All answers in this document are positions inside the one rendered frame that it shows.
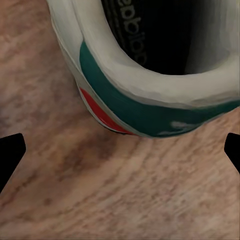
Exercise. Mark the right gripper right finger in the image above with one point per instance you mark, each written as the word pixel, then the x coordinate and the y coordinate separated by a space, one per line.
pixel 232 149

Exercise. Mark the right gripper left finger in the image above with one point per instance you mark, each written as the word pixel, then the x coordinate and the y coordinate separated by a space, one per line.
pixel 12 149

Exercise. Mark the gym shoe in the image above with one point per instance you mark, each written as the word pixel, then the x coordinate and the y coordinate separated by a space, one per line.
pixel 152 68

